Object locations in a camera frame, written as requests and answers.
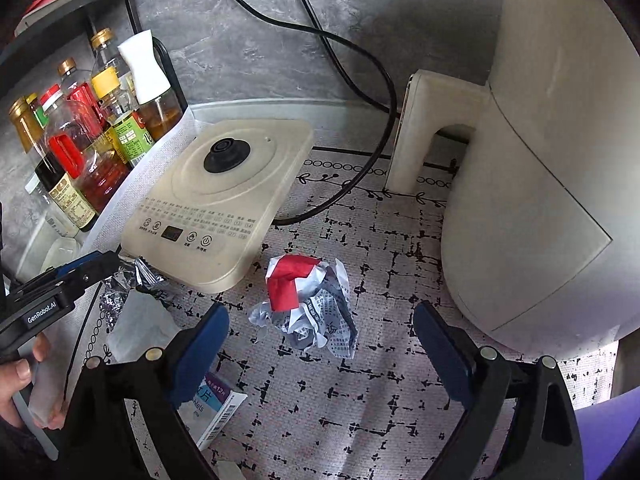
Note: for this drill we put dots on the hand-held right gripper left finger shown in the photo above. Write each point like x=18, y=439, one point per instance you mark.
x=200, y=350

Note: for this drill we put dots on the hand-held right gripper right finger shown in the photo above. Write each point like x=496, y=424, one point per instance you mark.
x=445, y=355

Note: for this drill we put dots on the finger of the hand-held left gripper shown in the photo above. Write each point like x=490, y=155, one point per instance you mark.
x=95, y=277
x=82, y=264

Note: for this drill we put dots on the silver foil wrapper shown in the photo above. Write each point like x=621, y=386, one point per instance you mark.
x=145, y=275

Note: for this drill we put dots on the red white paper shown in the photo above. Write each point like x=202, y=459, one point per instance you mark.
x=290, y=285

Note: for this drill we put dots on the purple plastic bucket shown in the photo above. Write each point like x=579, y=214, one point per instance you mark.
x=620, y=435

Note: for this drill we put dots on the person's left hand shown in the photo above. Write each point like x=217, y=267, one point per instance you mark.
x=17, y=380

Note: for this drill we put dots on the crumpled paper food wrapper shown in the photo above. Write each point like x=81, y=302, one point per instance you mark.
x=140, y=320

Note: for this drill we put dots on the white blue medicine box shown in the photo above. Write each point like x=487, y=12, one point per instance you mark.
x=220, y=410

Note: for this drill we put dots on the black white patterned mat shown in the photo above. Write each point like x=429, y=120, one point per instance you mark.
x=375, y=410

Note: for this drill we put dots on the red cap oil bottle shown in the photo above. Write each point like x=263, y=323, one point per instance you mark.
x=75, y=150

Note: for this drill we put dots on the white mesh shelf liner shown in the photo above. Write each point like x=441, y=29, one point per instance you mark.
x=150, y=170

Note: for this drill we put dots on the white tissue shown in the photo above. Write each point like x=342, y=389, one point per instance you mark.
x=232, y=471

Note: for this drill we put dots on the yellow cap green label bottle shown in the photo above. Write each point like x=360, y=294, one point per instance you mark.
x=125, y=135

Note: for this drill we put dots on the white induction cooker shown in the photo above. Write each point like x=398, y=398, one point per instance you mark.
x=225, y=195

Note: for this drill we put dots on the red label sauce bottle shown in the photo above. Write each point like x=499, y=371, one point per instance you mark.
x=82, y=95

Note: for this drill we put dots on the white spray oil bottle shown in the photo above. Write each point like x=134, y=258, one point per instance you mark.
x=142, y=70

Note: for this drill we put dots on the tall gold cap bottle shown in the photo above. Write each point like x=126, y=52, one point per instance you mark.
x=102, y=55

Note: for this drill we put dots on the white air fryer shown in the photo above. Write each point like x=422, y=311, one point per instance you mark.
x=540, y=160

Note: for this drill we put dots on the black kitchen shelf rack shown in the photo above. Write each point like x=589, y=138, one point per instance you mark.
x=75, y=15

